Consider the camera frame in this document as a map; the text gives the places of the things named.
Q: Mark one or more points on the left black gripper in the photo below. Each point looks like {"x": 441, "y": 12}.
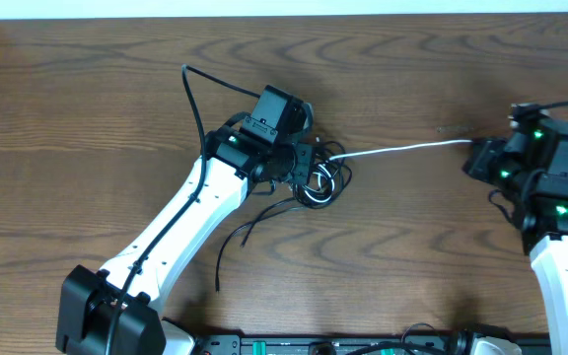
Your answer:
{"x": 301, "y": 176}

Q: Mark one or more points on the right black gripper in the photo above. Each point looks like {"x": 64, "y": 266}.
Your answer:
{"x": 486, "y": 150}

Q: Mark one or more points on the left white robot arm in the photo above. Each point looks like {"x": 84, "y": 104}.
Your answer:
{"x": 117, "y": 310}

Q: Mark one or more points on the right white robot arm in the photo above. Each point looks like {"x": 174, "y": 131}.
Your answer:
{"x": 530, "y": 170}

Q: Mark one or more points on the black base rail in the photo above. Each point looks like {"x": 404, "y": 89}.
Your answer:
{"x": 419, "y": 338}

